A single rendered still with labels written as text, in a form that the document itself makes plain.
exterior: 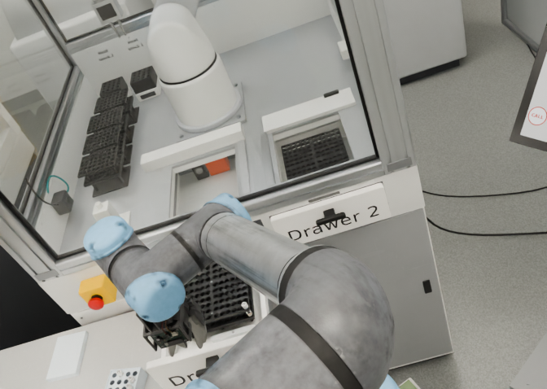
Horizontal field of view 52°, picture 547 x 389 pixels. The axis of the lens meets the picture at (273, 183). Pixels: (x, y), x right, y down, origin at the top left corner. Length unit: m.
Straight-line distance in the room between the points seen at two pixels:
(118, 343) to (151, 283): 0.80
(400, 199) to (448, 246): 1.00
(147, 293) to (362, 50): 0.66
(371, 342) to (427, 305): 1.33
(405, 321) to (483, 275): 0.57
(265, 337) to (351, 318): 0.07
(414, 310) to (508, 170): 1.08
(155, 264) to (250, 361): 0.38
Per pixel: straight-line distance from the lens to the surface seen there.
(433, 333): 1.95
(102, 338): 1.64
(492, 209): 2.55
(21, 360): 1.77
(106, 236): 0.90
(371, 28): 1.16
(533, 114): 1.38
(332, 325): 0.48
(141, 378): 1.47
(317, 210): 1.39
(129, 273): 0.85
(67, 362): 1.64
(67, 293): 1.64
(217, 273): 1.38
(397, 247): 1.58
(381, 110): 1.26
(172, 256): 0.84
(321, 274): 0.53
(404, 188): 1.43
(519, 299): 2.27
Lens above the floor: 1.88
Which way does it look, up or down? 40 degrees down
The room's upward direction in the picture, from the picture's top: 24 degrees counter-clockwise
